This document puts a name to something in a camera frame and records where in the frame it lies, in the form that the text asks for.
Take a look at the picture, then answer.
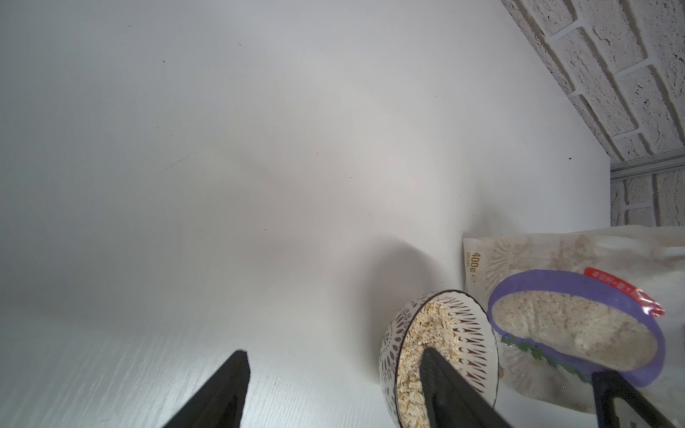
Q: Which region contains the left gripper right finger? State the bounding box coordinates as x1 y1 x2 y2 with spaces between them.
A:
419 348 510 428

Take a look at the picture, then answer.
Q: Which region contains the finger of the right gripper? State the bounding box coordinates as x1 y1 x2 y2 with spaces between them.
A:
590 370 678 428

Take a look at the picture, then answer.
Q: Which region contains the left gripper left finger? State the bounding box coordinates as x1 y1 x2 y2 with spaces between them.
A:
164 350 251 428

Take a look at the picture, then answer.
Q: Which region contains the patterned ceramic breakfast bowl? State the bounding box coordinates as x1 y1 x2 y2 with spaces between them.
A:
379 290 499 427

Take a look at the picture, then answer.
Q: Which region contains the clear oats bag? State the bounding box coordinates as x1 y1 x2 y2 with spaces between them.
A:
463 226 684 424

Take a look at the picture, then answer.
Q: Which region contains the right aluminium corner post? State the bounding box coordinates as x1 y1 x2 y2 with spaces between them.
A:
610 149 684 181

